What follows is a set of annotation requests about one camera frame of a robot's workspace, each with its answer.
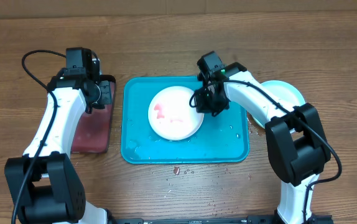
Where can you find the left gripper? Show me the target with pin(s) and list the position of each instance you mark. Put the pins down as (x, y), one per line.
(107, 96)

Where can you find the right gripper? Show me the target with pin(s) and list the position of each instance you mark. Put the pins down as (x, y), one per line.
(202, 98)

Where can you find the white plate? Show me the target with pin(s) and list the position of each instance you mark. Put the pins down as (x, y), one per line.
(171, 116)

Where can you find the light blue plate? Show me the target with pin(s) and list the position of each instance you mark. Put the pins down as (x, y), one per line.
(284, 91)

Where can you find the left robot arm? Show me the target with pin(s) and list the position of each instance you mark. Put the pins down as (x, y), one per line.
(43, 183)

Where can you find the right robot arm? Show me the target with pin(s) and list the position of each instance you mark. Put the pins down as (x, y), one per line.
(296, 144)

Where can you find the teal plastic serving tray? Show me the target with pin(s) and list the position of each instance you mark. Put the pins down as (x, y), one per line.
(223, 138)

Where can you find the black tray with pink water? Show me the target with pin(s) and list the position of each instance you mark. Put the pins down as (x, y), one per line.
(93, 130)

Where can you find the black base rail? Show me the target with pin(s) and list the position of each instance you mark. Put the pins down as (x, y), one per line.
(252, 219)

